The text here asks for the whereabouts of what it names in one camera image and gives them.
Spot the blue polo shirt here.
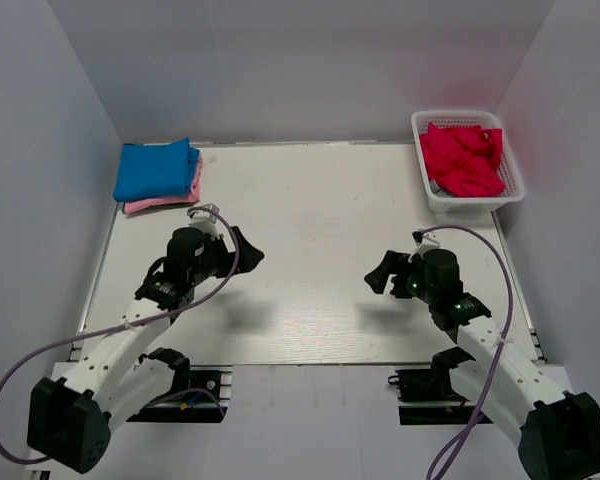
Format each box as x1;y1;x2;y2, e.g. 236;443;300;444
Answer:
113;138;200;203

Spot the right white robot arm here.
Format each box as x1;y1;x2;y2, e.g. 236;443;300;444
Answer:
364;249;600;479

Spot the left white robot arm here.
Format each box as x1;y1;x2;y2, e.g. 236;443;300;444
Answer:
27;222;265;473

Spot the folded pink t shirt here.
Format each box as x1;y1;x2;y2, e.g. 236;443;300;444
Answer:
122;155;203;215

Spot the crumpled red t shirt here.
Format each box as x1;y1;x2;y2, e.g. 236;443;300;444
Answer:
419;123;505;198

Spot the white plastic basket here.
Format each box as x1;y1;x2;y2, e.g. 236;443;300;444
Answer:
411;109;525;214

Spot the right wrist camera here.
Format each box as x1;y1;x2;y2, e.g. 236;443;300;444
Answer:
409;236;463;297

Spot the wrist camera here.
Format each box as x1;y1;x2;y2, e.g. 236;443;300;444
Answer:
163;204;226;285
409;236;463;297

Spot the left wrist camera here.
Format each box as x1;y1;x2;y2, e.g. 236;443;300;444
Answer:
163;204;226;285

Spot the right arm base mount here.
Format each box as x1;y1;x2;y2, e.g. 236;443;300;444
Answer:
387;368;473;426

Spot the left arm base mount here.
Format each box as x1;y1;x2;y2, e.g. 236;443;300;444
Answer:
128;366;233;424

